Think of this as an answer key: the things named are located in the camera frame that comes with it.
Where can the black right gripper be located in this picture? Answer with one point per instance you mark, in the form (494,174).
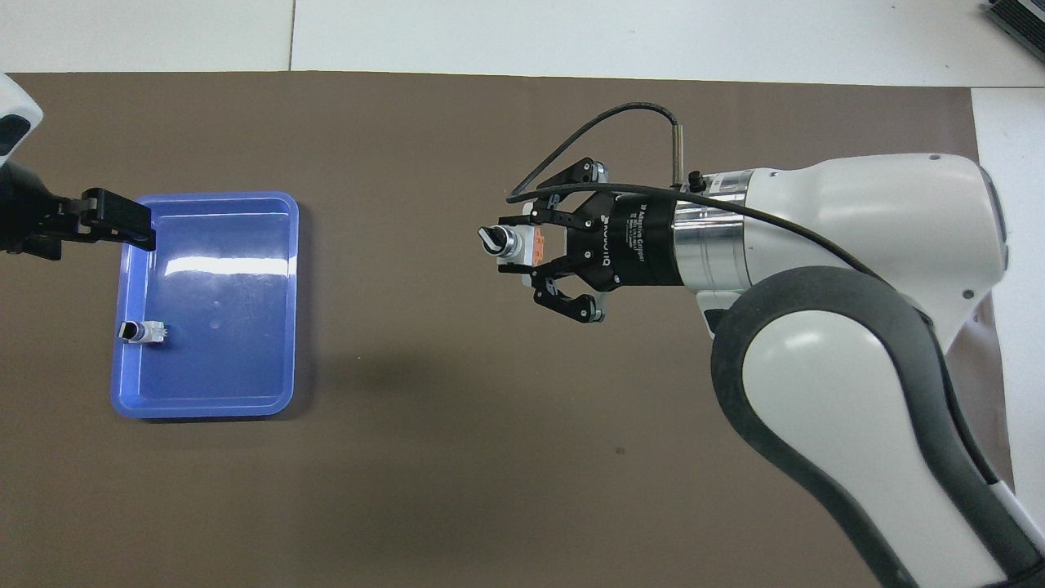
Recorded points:
(633,241)

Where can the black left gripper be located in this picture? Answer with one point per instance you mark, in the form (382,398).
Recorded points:
(28,220)

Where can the selector switch with orange base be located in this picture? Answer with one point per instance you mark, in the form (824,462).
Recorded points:
(510,242)

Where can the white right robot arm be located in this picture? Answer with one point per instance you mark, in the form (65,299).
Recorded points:
(857,212)

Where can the blue plastic tray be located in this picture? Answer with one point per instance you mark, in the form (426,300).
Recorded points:
(237,359)

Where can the brown table mat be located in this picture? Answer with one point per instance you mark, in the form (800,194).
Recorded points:
(408,490)

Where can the black electronic device box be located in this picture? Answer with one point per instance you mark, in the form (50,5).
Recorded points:
(1024,16)

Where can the white selector switch black knob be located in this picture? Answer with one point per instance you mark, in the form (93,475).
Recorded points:
(147,332)

